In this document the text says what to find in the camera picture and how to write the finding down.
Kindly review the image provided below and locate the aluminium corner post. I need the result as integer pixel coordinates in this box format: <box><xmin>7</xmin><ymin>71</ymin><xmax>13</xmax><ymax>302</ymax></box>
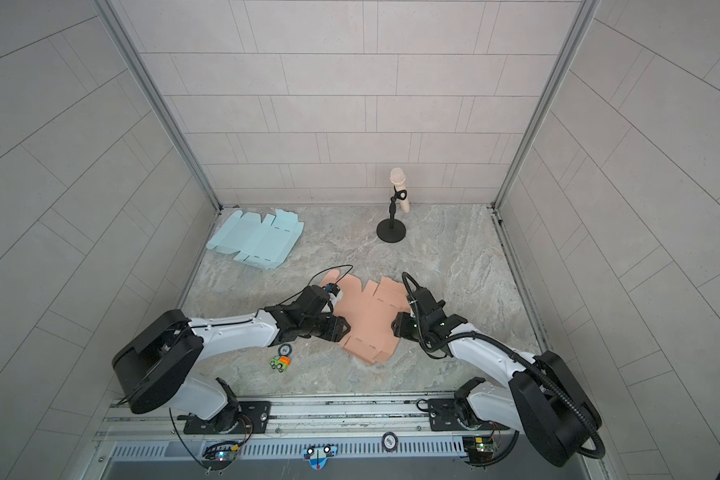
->
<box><xmin>91</xmin><ymin>0</ymin><xmax>223</xmax><ymax>215</ymax></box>
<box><xmin>493</xmin><ymin>0</ymin><xmax>601</xmax><ymax>210</ymax></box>

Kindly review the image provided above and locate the small colourful toy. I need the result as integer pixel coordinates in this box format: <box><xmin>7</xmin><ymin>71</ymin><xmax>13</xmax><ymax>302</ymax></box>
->
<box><xmin>269</xmin><ymin>355</ymin><xmax>291</xmax><ymax>373</ymax></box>

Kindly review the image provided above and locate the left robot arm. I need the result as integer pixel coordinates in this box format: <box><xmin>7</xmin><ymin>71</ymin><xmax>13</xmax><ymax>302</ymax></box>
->
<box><xmin>112</xmin><ymin>283</ymin><xmax>351</xmax><ymax>421</ymax></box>

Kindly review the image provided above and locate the aluminium corner post left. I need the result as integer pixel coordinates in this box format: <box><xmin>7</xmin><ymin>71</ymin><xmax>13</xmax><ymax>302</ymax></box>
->
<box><xmin>91</xmin><ymin>0</ymin><xmax>223</xmax><ymax>215</ymax></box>

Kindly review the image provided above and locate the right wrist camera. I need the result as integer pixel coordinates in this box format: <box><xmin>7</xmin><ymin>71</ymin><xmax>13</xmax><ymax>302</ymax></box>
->
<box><xmin>412</xmin><ymin>287</ymin><xmax>437</xmax><ymax>310</ymax></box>

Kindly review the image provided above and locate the beige microphone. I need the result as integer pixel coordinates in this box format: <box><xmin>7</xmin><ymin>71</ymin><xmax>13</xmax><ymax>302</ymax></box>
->
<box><xmin>390</xmin><ymin>167</ymin><xmax>410</xmax><ymax>213</ymax></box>

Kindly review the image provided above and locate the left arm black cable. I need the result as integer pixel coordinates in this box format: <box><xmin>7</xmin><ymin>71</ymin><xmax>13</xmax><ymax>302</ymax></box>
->
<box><xmin>275</xmin><ymin>264</ymin><xmax>355</xmax><ymax>310</ymax></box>

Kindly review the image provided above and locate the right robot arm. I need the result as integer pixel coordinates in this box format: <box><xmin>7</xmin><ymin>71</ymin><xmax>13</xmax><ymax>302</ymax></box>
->
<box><xmin>392</xmin><ymin>290</ymin><xmax>606</xmax><ymax>467</ymax></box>

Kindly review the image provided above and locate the left green circuit board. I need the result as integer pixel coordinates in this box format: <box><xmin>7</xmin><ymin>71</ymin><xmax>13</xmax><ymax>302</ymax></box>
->
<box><xmin>202</xmin><ymin>441</ymin><xmax>241</xmax><ymax>470</ymax></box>

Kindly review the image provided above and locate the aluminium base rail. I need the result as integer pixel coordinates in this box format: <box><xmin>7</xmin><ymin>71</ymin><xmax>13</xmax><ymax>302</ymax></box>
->
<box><xmin>93</xmin><ymin>392</ymin><xmax>530</xmax><ymax>466</ymax></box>

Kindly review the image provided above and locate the black corrugated cable conduit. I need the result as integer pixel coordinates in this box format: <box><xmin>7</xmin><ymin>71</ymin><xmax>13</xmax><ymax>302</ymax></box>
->
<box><xmin>400</xmin><ymin>271</ymin><xmax>606</xmax><ymax>461</ymax></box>

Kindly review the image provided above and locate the round black white badge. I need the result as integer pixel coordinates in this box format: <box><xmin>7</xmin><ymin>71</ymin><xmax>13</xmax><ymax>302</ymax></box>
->
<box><xmin>381</xmin><ymin>432</ymin><xmax>399</xmax><ymax>453</ymax></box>

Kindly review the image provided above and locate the light blue flat cardboard box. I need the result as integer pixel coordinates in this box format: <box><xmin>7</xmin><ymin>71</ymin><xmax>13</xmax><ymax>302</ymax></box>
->
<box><xmin>206</xmin><ymin>209</ymin><xmax>304</xmax><ymax>270</ymax></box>

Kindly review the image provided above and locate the pink paper box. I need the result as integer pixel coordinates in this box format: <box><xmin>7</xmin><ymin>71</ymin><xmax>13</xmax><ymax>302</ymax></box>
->
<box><xmin>319</xmin><ymin>269</ymin><xmax>410</xmax><ymax>365</ymax></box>

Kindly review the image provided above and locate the green circuit board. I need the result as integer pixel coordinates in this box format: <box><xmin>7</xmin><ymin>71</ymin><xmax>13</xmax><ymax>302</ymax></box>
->
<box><xmin>202</xmin><ymin>441</ymin><xmax>241</xmax><ymax>470</ymax></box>
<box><xmin>462</xmin><ymin>436</ymin><xmax>496</xmax><ymax>466</ymax></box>

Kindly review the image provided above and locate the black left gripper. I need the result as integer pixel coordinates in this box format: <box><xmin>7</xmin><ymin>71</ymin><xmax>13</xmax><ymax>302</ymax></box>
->
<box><xmin>299</xmin><ymin>314</ymin><xmax>356</xmax><ymax>344</ymax></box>

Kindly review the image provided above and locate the aluminium corner post right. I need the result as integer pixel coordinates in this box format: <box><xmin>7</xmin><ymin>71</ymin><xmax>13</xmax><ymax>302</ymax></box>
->
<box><xmin>493</xmin><ymin>0</ymin><xmax>601</xmax><ymax>210</ymax></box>

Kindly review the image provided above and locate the blue sticker marker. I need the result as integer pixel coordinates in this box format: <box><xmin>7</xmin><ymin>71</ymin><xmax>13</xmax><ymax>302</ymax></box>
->
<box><xmin>302</xmin><ymin>445</ymin><xmax>337</xmax><ymax>471</ymax></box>

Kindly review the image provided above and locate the right green circuit board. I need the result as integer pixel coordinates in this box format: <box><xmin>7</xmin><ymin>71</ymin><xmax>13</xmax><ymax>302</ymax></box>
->
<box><xmin>462</xmin><ymin>436</ymin><xmax>496</xmax><ymax>466</ymax></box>

